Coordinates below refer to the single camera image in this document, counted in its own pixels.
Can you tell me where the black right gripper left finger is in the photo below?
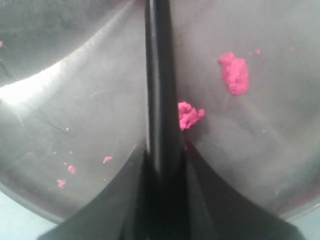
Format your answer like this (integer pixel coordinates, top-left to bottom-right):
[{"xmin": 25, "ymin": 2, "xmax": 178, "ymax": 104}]
[{"xmin": 37, "ymin": 144, "xmax": 151, "ymax": 240}]

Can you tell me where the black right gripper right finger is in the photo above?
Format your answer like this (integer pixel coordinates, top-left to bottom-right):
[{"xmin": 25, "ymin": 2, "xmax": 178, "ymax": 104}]
[{"xmin": 185, "ymin": 143, "xmax": 303, "ymax": 240}]

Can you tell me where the black kitchen knife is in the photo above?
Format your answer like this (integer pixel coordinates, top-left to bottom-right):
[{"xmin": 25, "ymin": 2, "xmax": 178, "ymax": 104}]
[{"xmin": 144, "ymin": 0, "xmax": 189, "ymax": 240}]

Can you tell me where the pink crumb near knife lower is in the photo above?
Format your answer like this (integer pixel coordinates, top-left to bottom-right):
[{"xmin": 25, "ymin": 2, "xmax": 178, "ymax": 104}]
[{"xmin": 178, "ymin": 101, "xmax": 205, "ymax": 131}]

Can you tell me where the pink crumb knife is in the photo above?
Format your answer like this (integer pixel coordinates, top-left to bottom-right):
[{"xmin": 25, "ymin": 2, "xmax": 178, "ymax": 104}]
[
  {"xmin": 218, "ymin": 52, "xmax": 249, "ymax": 96},
  {"xmin": 178, "ymin": 101, "xmax": 205, "ymax": 131}
]

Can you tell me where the round stainless steel plate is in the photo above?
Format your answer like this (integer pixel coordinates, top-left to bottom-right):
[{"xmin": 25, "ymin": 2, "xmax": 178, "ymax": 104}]
[{"xmin": 0, "ymin": 0, "xmax": 320, "ymax": 223}]

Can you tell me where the pink crumb near knife upper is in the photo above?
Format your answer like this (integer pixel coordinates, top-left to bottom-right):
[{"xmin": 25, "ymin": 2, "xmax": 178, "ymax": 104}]
[{"xmin": 218, "ymin": 52, "xmax": 249, "ymax": 96}]

